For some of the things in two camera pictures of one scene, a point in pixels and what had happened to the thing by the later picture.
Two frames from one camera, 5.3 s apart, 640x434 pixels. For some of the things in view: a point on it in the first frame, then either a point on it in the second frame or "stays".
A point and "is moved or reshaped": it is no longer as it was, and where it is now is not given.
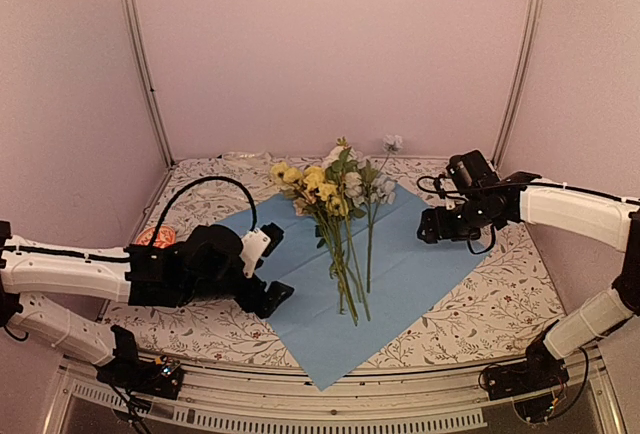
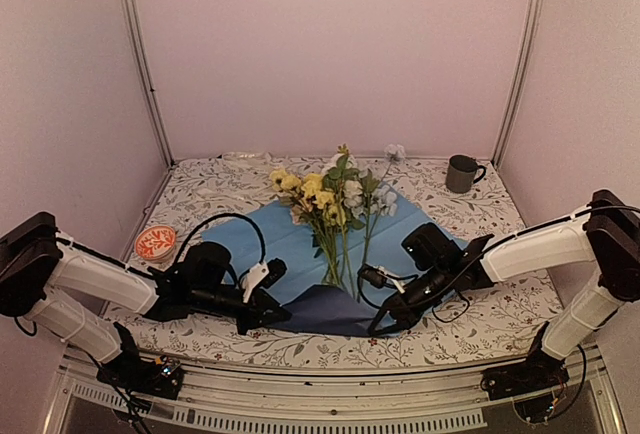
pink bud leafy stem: [331, 233] to [301, 214]
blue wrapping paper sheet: [282, 245] is moved or reshaped
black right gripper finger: [433, 236] to [402, 322]
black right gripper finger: [427, 230] to [385, 309]
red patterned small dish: [165, 237] stays
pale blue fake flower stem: [391, 143] to [393, 153]
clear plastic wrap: [261, 156] stays
